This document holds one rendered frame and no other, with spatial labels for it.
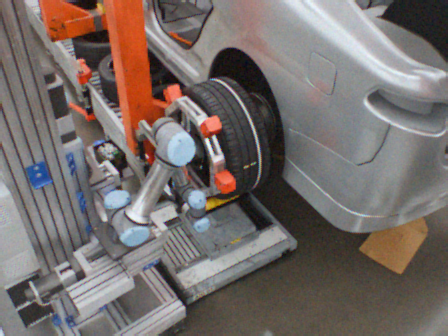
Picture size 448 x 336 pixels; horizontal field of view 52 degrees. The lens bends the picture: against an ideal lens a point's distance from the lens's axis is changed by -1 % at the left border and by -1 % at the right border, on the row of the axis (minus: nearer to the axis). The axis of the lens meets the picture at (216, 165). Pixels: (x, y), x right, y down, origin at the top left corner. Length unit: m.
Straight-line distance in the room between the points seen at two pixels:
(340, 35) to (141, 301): 1.72
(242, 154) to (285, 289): 1.03
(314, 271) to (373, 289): 0.37
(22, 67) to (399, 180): 1.50
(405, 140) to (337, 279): 1.41
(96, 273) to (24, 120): 0.77
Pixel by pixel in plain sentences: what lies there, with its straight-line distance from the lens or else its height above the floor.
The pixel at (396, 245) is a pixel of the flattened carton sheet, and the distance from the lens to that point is 3.37.
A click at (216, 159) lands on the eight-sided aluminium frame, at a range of 2.28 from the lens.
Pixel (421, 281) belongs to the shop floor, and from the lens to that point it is 3.25.
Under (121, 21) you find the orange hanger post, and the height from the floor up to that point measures 1.44.
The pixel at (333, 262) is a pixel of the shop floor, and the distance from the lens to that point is 3.16.
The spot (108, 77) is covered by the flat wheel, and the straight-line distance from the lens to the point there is 3.96.
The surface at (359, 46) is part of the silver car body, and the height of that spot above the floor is 1.64.
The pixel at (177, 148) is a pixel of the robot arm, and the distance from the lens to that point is 1.73.
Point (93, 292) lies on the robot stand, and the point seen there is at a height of 0.74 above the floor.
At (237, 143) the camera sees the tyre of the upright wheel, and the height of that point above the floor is 1.03.
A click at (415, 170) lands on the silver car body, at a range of 2.01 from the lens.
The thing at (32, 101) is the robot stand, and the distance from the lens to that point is 1.78.
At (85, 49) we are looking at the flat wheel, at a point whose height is 0.47.
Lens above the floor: 2.44
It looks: 41 degrees down
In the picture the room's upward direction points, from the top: straight up
